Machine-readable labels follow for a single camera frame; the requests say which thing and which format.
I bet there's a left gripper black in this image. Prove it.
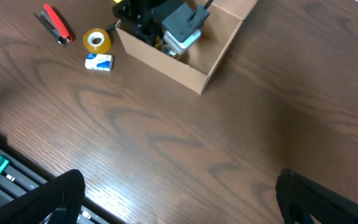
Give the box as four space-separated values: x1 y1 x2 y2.
112 0 165 45

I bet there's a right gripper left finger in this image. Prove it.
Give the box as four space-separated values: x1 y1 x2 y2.
0 169 85 224

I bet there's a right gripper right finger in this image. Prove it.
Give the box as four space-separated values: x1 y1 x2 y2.
275 169 358 223

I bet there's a correction tape dispenser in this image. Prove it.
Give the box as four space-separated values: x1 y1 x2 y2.
154 36 177 58

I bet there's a cardboard box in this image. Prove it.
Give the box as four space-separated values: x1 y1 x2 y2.
117 0 257 94

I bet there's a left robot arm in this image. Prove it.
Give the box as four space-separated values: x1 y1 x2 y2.
112 0 185 46

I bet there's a yellow adhesive tape roll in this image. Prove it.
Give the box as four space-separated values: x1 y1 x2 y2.
83 28 112 54

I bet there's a blue white staples box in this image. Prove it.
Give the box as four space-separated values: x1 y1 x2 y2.
85 53 114 72

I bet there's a red black stapler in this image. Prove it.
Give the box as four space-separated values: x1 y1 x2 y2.
34 4 74 45

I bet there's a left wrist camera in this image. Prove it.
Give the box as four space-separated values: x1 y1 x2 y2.
162 0 213 55

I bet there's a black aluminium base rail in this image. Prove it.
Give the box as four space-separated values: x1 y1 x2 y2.
0 134 111 224

